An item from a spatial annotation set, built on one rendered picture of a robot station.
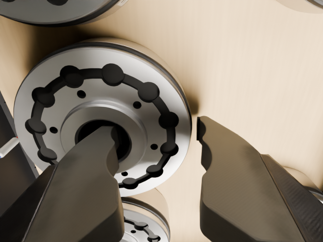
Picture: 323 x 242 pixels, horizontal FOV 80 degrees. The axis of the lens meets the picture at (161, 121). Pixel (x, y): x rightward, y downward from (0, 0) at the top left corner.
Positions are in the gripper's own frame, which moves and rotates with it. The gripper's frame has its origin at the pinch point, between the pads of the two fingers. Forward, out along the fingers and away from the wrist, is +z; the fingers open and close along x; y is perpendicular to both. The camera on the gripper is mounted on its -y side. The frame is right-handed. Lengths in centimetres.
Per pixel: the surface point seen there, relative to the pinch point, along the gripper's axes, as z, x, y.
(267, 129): 2.0, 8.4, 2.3
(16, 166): 1.2, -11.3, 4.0
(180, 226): 2.0, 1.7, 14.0
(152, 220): -1.2, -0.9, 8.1
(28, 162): 2.4, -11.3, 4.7
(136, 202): -0.5, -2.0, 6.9
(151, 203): 0.1, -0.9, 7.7
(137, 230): -1.2, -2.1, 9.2
